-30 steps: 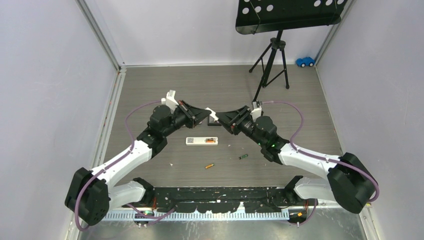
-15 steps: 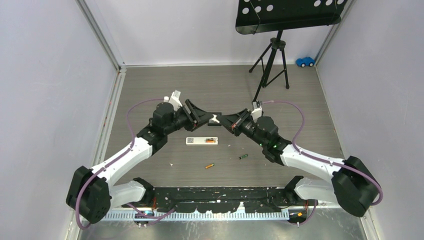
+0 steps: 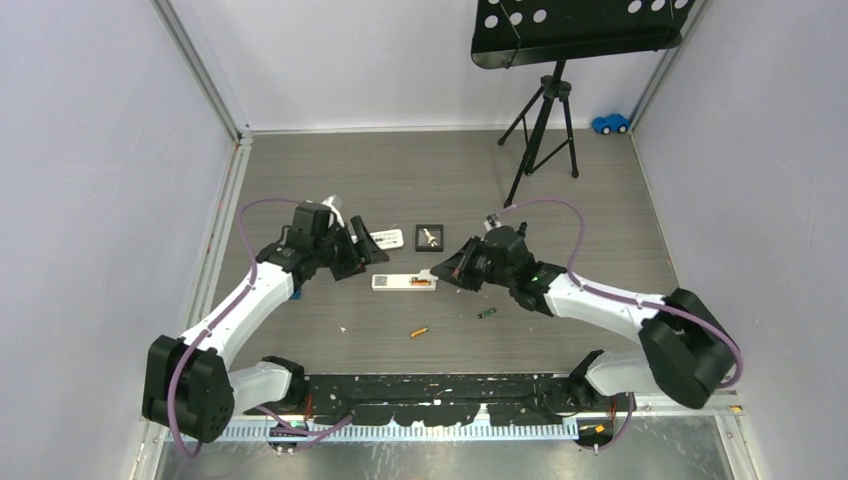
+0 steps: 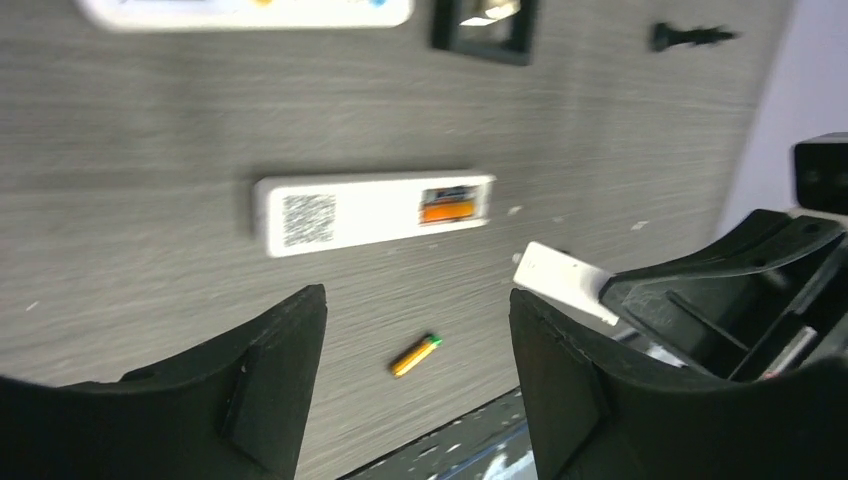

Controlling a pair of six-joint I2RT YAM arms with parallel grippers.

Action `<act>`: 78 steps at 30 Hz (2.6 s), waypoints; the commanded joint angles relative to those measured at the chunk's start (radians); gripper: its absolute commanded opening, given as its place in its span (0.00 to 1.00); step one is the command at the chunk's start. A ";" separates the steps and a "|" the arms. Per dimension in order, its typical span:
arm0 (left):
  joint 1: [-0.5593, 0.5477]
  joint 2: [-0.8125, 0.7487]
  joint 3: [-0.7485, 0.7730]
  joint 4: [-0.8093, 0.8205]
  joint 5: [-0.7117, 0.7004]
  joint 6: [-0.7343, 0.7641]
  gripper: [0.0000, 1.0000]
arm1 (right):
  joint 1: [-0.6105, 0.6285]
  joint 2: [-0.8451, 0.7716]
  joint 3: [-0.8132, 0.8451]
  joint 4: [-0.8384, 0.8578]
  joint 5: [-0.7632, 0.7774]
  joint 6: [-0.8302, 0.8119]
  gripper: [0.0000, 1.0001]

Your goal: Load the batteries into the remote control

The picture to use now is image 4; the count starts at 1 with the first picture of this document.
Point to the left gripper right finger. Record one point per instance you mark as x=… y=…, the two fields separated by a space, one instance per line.
x=597 y=409

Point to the black framed display case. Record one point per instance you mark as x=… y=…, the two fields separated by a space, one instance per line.
x=497 y=31

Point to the white remote control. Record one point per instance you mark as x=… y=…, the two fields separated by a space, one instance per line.
x=224 y=15
x=295 y=215

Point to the white battery cover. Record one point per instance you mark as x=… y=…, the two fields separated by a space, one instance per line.
x=561 y=277

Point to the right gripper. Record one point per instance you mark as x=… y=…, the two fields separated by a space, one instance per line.
x=776 y=284

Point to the black chess piece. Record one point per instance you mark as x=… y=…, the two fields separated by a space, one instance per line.
x=664 y=36

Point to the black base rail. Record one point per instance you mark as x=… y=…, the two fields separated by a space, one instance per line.
x=488 y=442

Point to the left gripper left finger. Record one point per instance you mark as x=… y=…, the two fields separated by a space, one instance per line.
x=232 y=407

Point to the orange battery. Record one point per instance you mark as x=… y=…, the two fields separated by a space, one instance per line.
x=403 y=364
x=447 y=212

